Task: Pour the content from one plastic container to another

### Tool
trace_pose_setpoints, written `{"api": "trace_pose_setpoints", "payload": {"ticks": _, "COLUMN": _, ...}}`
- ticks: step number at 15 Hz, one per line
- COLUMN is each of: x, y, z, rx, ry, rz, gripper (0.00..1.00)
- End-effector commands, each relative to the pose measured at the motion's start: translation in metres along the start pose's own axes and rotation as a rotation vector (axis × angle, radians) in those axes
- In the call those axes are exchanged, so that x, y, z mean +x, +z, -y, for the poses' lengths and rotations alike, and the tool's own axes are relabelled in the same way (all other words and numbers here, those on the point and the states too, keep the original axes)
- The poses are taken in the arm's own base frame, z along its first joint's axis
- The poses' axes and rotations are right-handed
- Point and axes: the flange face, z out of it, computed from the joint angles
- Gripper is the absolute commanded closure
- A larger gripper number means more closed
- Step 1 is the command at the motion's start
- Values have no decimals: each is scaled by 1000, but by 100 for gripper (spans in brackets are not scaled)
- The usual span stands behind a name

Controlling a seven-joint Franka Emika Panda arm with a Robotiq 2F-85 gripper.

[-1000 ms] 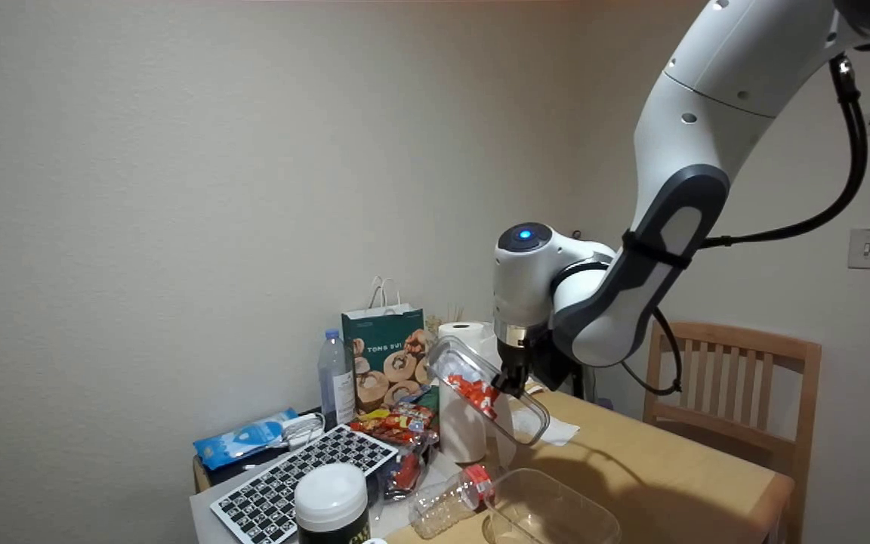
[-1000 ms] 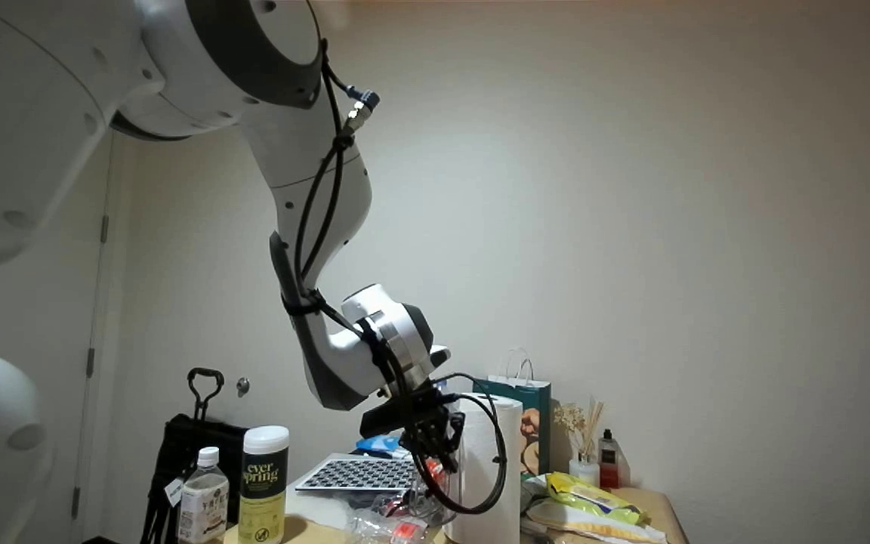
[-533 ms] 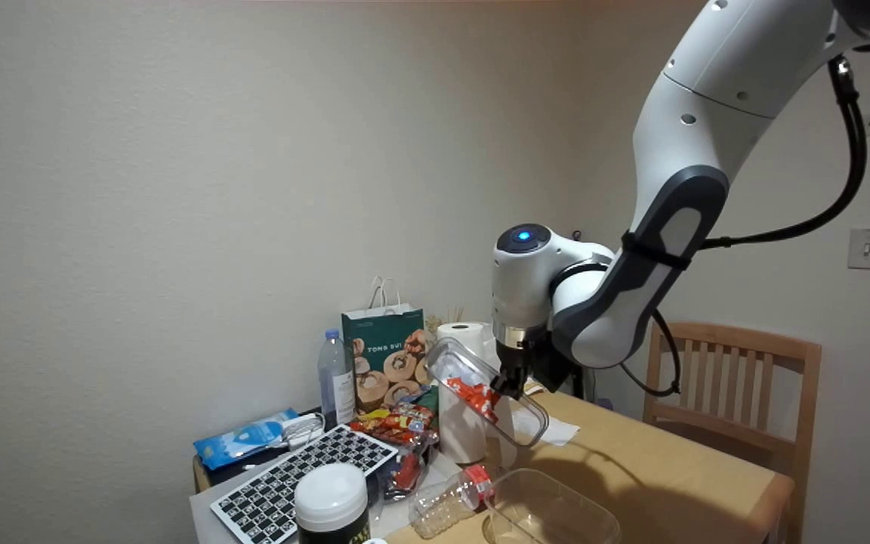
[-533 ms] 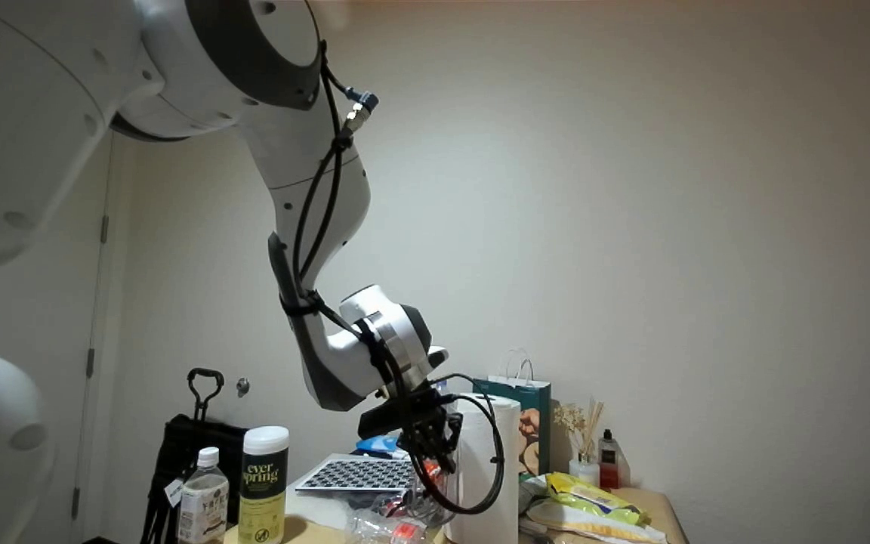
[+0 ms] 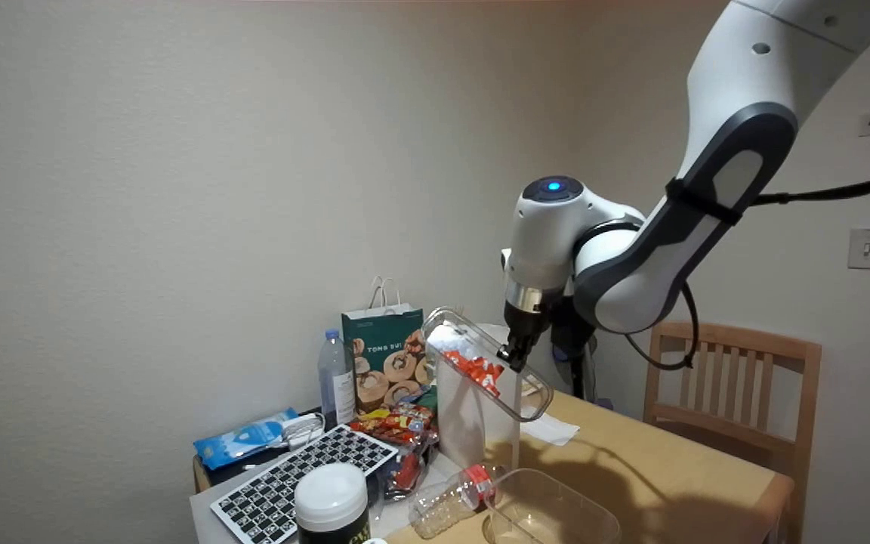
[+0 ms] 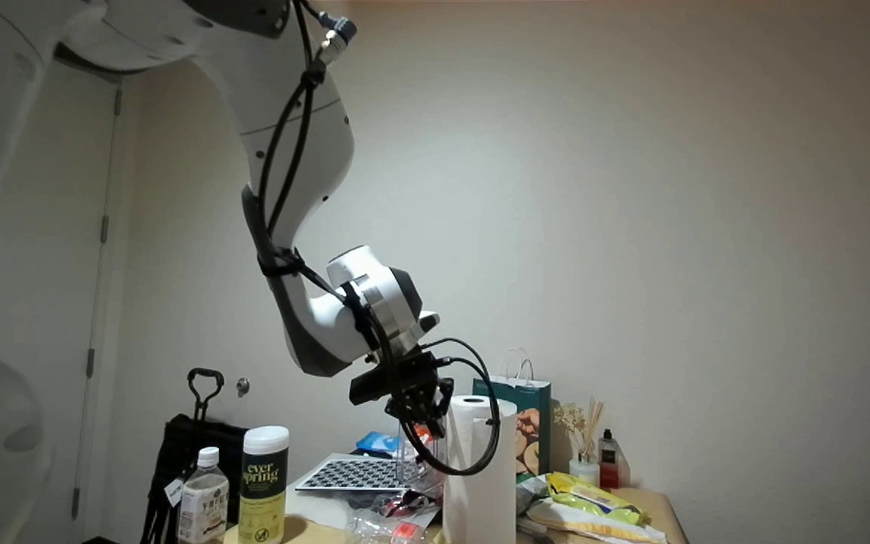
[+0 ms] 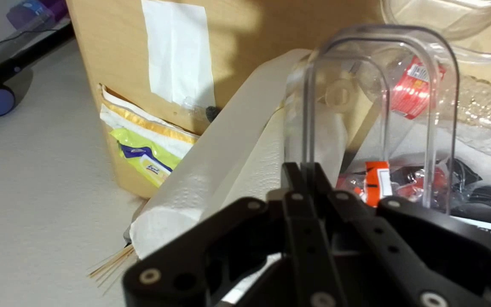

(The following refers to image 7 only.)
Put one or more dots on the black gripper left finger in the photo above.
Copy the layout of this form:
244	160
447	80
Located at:
222	249

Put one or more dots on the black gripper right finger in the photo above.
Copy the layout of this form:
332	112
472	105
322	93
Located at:
426	256

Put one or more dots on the red white sachets heap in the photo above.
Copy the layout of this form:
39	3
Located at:
377	180

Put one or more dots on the clear rectangular plastic container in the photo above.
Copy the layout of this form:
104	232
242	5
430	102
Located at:
336	112

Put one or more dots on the clear empty plastic container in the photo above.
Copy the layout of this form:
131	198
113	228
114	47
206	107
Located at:
426	17

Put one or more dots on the white paper towel roll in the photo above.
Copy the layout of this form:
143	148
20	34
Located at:
211	170

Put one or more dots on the reed diffuser with sticks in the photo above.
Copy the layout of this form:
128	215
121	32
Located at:
114	264

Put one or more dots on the yellow green packet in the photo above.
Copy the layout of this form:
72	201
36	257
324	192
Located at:
145	155

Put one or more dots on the red-labelled clear plastic bottle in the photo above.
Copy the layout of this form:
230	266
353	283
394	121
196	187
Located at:
489	112

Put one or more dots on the white orange-edged envelope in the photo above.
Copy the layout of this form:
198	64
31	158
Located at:
136	116

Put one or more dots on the black vacuum with blue part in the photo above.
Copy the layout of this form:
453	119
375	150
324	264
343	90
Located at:
7	61

